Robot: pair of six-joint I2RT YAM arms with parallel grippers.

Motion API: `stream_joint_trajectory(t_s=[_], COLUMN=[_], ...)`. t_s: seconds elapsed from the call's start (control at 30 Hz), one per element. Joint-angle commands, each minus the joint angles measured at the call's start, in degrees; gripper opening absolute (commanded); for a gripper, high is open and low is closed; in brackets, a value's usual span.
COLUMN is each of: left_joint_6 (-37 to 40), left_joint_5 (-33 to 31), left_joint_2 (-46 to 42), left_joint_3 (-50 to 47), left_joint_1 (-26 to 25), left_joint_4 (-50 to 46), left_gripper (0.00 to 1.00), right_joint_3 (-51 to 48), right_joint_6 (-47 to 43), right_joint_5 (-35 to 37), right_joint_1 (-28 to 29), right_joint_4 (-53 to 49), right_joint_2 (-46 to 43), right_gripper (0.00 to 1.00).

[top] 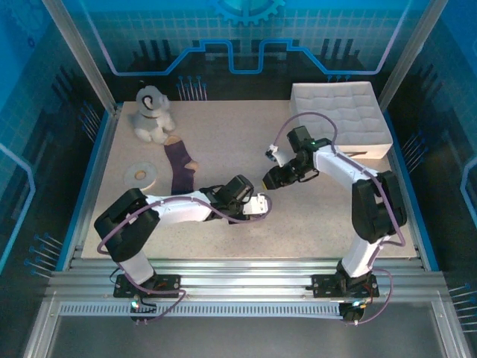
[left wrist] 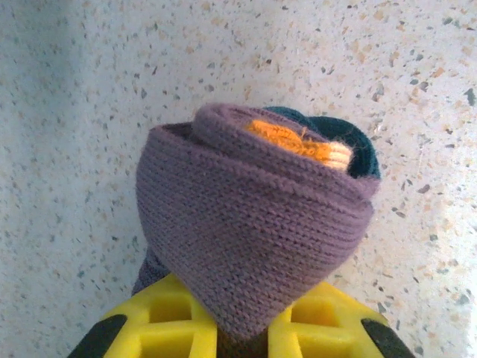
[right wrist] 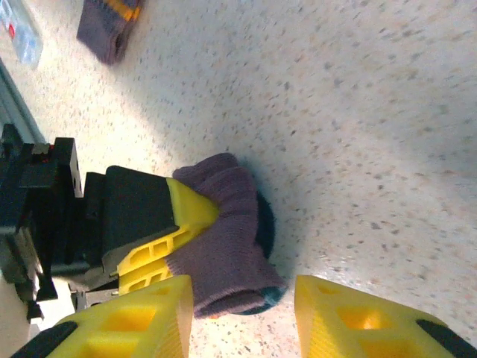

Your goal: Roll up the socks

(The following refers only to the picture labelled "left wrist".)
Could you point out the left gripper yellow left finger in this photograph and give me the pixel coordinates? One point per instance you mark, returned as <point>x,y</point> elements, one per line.
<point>164,324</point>

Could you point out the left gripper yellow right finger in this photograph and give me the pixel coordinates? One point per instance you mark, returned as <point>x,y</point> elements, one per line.
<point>324,324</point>

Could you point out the purple sock with teal toe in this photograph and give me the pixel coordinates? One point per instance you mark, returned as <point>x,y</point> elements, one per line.
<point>242,223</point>

